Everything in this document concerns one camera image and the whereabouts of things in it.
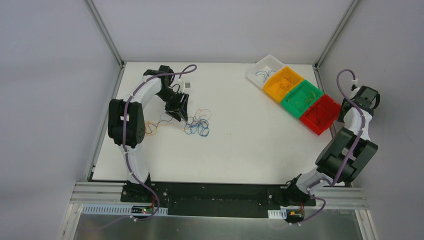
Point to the aluminium frame rail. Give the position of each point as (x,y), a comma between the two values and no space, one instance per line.
(342,198)

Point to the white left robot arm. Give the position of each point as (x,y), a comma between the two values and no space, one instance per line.
(126,121)

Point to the clear plastic bin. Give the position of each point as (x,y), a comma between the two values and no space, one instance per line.
(263,70)

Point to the red plastic bin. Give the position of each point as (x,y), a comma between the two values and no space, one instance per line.
(321,115)

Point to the green plastic bin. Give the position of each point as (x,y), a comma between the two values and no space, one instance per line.
(301,98)

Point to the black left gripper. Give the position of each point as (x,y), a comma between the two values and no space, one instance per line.
(176,102)

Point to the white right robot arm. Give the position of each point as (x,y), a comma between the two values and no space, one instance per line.
(346,155)

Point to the yellow plastic bin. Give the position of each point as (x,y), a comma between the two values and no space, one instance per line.
(281,83)

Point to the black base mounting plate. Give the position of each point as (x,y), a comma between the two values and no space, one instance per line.
(216,199)

